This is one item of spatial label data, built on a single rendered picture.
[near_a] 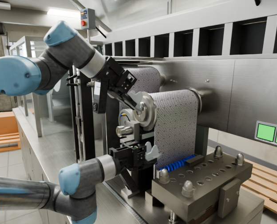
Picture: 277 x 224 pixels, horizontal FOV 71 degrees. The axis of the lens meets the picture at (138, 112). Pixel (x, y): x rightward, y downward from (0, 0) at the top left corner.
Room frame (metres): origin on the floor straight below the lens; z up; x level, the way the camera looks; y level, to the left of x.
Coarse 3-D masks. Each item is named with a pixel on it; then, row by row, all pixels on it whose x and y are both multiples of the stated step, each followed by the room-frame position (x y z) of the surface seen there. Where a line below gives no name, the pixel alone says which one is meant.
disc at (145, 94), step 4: (144, 92) 0.71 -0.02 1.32; (148, 96) 0.69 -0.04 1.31; (152, 100) 0.67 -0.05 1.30; (152, 104) 0.67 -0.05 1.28; (156, 108) 0.66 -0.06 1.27; (156, 112) 0.65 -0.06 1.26; (156, 116) 0.65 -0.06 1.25; (152, 120) 0.67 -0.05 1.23; (156, 120) 0.66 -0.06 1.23; (152, 124) 0.67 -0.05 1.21; (144, 128) 0.71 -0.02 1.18; (148, 128) 0.69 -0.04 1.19
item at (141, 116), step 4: (140, 104) 0.69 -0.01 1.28; (144, 104) 0.69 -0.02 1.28; (144, 108) 0.67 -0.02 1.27; (136, 112) 0.71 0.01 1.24; (140, 112) 0.69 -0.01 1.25; (144, 112) 0.67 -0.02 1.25; (136, 116) 0.71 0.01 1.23; (140, 116) 0.69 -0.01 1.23; (144, 116) 0.67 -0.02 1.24; (140, 120) 0.69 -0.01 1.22; (144, 120) 0.68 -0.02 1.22
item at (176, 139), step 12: (180, 120) 0.74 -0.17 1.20; (192, 120) 0.79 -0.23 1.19; (156, 132) 0.67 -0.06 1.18; (168, 132) 0.70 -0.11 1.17; (180, 132) 0.74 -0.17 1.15; (192, 132) 0.79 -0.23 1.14; (156, 144) 0.67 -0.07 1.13; (168, 144) 0.71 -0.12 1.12; (180, 144) 0.75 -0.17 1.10; (192, 144) 0.79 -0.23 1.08; (168, 156) 0.71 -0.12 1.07; (180, 156) 0.75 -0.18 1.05; (156, 168) 0.67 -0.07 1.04
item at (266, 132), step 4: (260, 124) 0.68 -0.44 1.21; (260, 128) 0.67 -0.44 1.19; (264, 128) 0.66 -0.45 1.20; (268, 128) 0.65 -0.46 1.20; (272, 128) 0.65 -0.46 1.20; (260, 132) 0.67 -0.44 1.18; (264, 132) 0.66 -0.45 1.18; (268, 132) 0.65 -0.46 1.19; (272, 132) 0.64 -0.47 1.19; (260, 136) 0.67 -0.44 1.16; (264, 136) 0.66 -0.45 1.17; (268, 136) 0.65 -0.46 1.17; (272, 136) 0.64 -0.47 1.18; (272, 140) 0.64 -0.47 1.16
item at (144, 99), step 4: (144, 96) 0.70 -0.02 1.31; (144, 100) 0.69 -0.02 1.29; (148, 100) 0.68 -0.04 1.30; (148, 104) 0.67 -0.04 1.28; (148, 108) 0.67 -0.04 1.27; (152, 108) 0.67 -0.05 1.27; (148, 112) 0.67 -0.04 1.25; (152, 112) 0.66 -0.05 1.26; (148, 116) 0.67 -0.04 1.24; (152, 116) 0.66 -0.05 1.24; (136, 120) 0.73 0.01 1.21; (148, 120) 0.67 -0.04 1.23; (140, 124) 0.71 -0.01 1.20; (144, 124) 0.69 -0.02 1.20; (148, 124) 0.67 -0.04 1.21
